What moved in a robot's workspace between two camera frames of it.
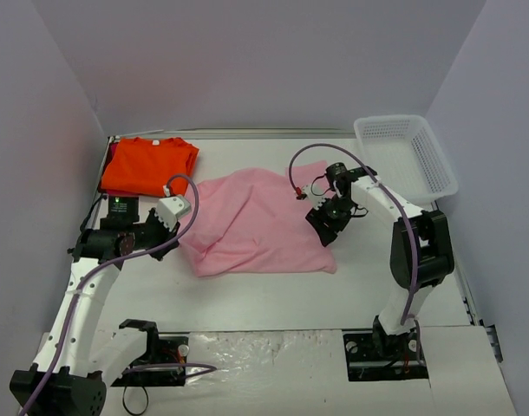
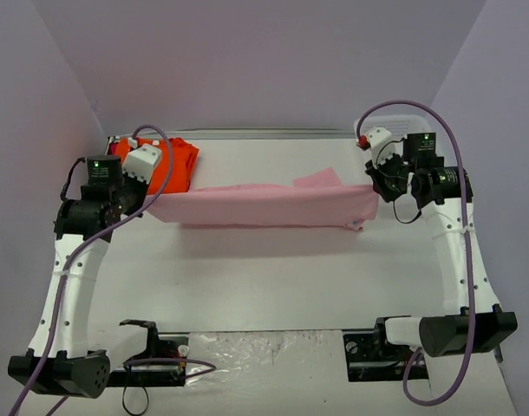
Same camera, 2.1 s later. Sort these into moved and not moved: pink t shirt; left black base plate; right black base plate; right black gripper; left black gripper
Moved: right black gripper; left black gripper; pink t shirt
Not moved: right black base plate; left black base plate
